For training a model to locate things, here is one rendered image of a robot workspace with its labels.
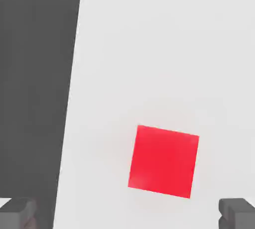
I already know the small red cube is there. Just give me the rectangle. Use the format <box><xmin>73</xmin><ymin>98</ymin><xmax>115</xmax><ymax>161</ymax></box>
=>
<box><xmin>127</xmin><ymin>124</ymin><xmax>200</xmax><ymax>199</ymax></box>

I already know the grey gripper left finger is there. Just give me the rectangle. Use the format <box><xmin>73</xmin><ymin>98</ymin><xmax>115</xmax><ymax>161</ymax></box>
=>
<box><xmin>0</xmin><ymin>197</ymin><xmax>38</xmax><ymax>229</ymax></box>

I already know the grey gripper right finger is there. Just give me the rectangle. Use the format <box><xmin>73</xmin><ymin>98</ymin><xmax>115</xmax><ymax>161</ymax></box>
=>
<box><xmin>218</xmin><ymin>198</ymin><xmax>255</xmax><ymax>229</ymax></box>

